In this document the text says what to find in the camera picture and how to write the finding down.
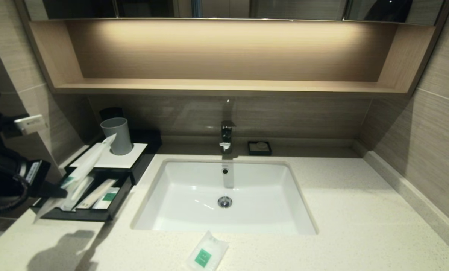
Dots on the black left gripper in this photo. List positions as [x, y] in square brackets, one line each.
[36, 175]

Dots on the clear toothbrush packet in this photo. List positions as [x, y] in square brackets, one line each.
[82, 186]

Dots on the dental kit packet green label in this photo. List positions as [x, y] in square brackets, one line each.
[89, 162]

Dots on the black box drawer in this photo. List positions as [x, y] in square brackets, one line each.
[100, 215]

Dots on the long white wrapped packet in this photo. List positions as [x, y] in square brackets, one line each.
[96, 194]

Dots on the white packet green label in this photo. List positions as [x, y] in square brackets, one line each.
[109, 198]

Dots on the grey plastic cup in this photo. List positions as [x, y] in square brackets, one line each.
[119, 141]

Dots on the white sink basin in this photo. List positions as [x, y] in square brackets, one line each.
[194, 203]

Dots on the small sachet green label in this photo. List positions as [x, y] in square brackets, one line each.
[203, 258]

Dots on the chrome sink drain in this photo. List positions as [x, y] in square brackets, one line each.
[225, 202]

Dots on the chrome faucet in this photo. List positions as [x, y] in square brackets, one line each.
[227, 134]

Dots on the black soap dish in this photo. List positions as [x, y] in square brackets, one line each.
[251, 151]

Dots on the small round soap bar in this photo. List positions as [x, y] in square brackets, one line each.
[261, 145]

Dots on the mirror cabinet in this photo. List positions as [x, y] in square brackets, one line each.
[284, 8]

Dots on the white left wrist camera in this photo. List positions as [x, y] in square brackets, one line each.
[31, 124]

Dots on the wooden wall shelf niche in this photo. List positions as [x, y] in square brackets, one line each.
[224, 86]

